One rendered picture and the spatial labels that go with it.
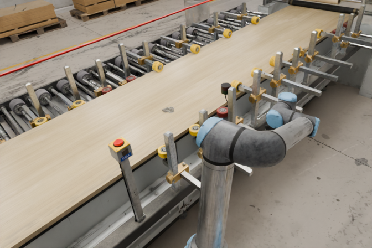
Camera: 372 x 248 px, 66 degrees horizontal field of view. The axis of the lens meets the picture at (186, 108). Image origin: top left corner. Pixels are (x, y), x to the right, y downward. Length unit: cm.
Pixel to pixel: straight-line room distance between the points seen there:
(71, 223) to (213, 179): 91
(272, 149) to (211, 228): 41
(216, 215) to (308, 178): 177
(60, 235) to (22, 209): 22
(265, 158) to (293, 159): 203
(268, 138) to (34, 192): 121
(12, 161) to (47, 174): 28
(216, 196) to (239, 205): 147
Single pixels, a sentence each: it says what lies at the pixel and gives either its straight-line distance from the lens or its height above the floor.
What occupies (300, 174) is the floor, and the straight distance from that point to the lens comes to 280.
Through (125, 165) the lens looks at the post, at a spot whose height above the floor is 111.
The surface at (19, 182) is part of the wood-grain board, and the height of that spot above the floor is 90.
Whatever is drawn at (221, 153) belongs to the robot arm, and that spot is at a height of 137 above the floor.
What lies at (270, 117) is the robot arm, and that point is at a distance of 143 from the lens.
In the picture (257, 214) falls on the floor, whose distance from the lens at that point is 246.
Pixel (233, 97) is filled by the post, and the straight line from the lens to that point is 171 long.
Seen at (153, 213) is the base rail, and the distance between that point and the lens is 163.
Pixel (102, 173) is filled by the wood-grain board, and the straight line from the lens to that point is 161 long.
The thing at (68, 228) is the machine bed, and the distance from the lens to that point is 169.
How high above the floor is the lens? 201
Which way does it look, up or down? 35 degrees down
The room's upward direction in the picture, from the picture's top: 6 degrees counter-clockwise
